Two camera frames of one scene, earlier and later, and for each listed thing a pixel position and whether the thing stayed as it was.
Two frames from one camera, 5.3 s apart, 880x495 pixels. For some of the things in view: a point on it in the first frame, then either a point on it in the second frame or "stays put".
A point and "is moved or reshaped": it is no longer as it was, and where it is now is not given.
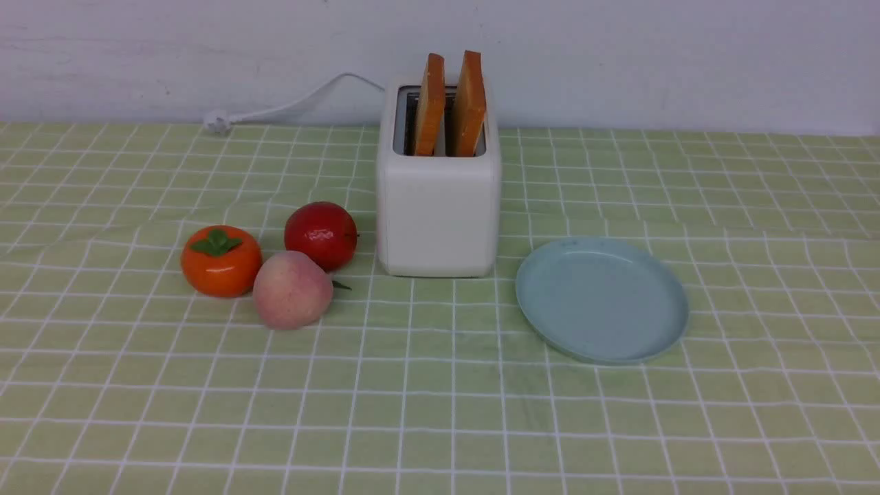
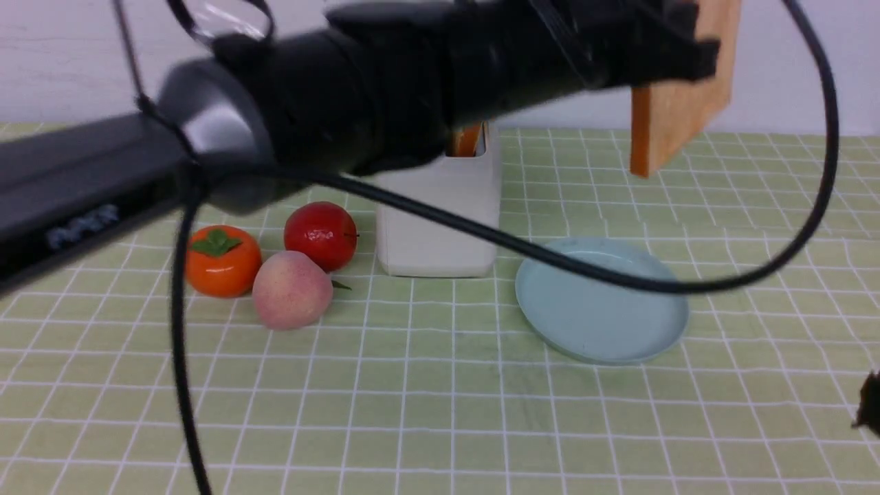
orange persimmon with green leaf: (221, 261) stays put
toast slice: (430, 126) is moved or reshaped
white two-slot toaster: (438, 175) stays put
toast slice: (470, 105) is moved or reshaped
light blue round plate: (602, 300) stays put
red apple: (324, 232) stays put
